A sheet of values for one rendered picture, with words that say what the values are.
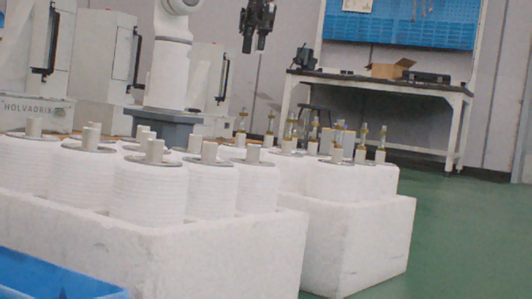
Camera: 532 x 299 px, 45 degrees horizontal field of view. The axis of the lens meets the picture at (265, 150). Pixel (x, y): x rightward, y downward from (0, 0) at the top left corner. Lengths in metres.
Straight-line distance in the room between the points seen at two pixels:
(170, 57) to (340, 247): 0.63
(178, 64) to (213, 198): 0.71
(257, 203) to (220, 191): 0.11
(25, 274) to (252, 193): 0.35
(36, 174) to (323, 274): 0.57
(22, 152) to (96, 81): 2.96
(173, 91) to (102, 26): 2.40
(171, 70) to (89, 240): 0.81
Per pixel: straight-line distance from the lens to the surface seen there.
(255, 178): 0.99
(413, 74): 5.81
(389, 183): 1.50
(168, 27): 1.58
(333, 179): 1.27
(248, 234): 0.92
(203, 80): 4.94
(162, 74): 1.56
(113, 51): 3.87
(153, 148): 0.83
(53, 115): 3.44
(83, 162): 0.88
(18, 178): 0.97
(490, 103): 6.31
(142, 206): 0.80
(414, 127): 6.39
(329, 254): 1.24
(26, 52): 3.51
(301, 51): 5.90
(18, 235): 0.91
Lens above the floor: 0.33
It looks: 3 degrees down
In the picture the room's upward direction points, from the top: 8 degrees clockwise
